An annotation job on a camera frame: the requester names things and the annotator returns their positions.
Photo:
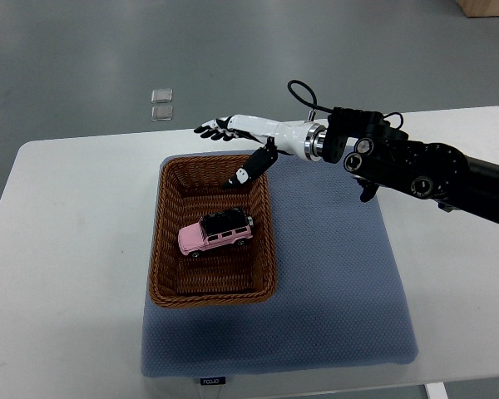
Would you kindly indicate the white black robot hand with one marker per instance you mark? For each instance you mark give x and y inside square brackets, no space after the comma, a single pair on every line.
[293,138]

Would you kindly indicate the pink toy car black roof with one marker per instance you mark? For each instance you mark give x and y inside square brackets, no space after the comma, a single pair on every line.
[219,229]

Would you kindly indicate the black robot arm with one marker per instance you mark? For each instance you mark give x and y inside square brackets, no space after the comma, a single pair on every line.
[374,152]

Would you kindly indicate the brown wicker basket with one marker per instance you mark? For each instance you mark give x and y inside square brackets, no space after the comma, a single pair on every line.
[189,188]

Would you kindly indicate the lower metal floor plate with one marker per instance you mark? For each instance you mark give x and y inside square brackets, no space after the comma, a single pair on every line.
[162,113]

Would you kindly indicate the metal floor plate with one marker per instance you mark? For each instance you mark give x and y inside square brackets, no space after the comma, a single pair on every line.
[162,113]
[163,95]

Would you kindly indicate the upper metal floor plate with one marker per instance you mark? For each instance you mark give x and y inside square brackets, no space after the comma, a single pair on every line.
[163,95]

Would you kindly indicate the blue grey cushion mat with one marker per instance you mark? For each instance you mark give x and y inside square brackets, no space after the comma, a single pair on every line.
[316,287]

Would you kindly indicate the wooden box corner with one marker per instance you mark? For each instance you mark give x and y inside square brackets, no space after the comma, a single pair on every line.
[479,8]

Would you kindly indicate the white table leg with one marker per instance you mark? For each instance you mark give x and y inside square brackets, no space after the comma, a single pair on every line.
[436,390]

